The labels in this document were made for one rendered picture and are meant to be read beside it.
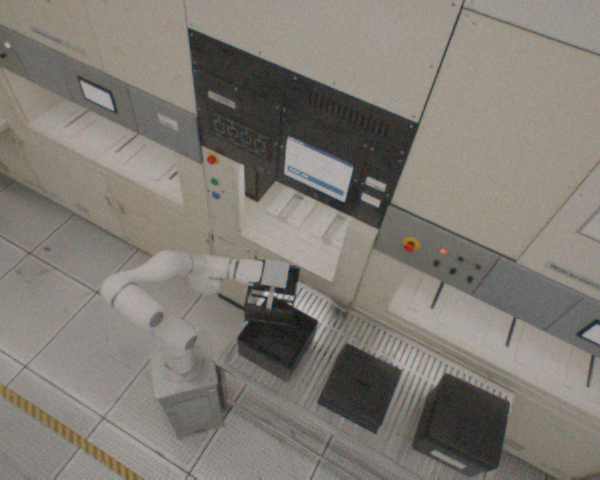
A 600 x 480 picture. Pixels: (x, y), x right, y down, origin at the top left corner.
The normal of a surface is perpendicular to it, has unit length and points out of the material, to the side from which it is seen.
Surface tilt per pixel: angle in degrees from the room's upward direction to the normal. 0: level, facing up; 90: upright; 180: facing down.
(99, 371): 0
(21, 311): 0
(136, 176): 0
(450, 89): 90
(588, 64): 90
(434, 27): 89
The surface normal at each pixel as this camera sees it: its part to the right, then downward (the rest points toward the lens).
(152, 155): 0.09, -0.58
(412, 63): -0.45, 0.69
